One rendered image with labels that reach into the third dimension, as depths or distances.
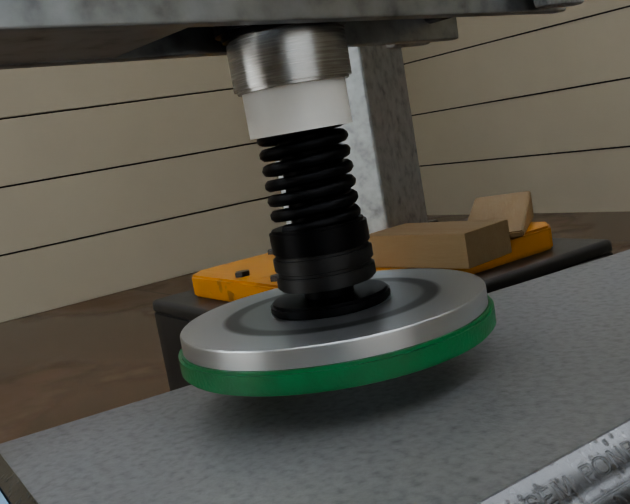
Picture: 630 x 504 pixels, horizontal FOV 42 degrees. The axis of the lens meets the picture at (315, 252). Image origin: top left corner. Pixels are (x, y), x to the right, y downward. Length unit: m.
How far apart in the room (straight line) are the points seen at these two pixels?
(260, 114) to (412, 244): 0.69
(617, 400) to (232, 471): 0.22
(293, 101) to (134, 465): 0.24
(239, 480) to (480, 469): 0.13
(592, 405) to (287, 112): 0.25
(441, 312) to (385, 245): 0.74
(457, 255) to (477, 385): 0.62
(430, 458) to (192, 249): 6.72
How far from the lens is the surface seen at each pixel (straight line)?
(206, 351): 0.51
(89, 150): 6.82
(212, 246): 7.21
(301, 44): 0.53
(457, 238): 1.14
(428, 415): 0.50
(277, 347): 0.48
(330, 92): 0.54
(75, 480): 0.52
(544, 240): 1.42
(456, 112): 7.77
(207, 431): 0.54
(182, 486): 0.47
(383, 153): 1.35
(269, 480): 0.45
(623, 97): 6.62
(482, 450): 0.45
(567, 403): 0.50
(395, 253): 1.23
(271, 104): 0.53
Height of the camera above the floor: 1.00
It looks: 8 degrees down
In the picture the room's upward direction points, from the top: 10 degrees counter-clockwise
